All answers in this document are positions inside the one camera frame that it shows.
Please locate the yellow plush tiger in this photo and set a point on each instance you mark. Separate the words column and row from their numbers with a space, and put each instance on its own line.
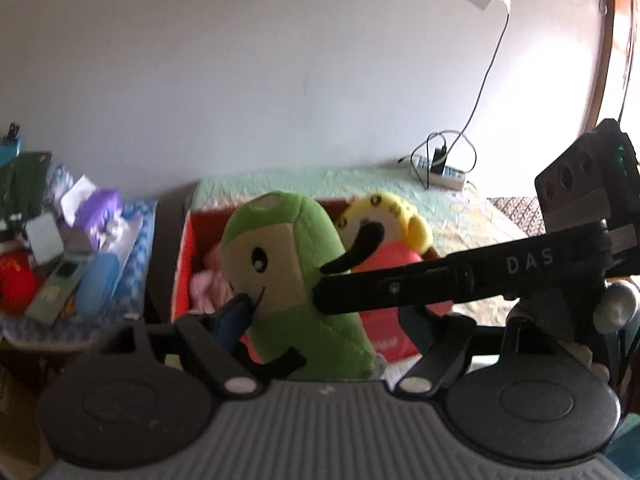
column 385, row 210

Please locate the small white box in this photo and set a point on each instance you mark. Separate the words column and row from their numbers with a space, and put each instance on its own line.
column 45, row 240

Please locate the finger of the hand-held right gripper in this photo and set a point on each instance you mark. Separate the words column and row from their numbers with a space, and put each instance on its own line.
column 390, row 287

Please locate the green plush toy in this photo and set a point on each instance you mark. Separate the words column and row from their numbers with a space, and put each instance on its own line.
column 300, row 260

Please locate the black charger plug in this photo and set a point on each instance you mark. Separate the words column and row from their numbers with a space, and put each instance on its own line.
column 440, row 156

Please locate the purple tissue pack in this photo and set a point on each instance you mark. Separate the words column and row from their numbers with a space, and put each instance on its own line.
column 102, row 210

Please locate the white power strip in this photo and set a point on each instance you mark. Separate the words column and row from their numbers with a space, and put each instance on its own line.
column 445, row 176

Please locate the light blue packet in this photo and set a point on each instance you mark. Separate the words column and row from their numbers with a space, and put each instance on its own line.
column 97, row 285

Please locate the dark green bag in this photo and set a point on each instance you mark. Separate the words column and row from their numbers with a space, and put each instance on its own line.
column 25, row 182

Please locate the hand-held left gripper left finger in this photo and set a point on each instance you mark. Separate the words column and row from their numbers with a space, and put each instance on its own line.
column 232, row 316

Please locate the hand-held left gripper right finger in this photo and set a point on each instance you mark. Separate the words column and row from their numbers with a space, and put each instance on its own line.
column 412, row 327

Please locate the wooden door frame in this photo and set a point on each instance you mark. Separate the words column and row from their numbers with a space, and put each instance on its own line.
column 607, row 60

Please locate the pale green card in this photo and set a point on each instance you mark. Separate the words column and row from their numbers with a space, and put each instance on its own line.
column 55, row 292

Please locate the red round object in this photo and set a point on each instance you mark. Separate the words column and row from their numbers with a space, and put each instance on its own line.
column 15, row 285

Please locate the red cardboard box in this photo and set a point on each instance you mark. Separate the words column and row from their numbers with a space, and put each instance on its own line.
column 385, row 332

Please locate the person's right hand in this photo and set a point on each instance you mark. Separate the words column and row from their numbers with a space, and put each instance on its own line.
column 617, row 307

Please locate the black thin rod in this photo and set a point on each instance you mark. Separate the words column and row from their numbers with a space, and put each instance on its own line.
column 625, row 85

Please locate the pink plush toy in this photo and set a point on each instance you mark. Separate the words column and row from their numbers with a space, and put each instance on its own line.
column 210, row 285

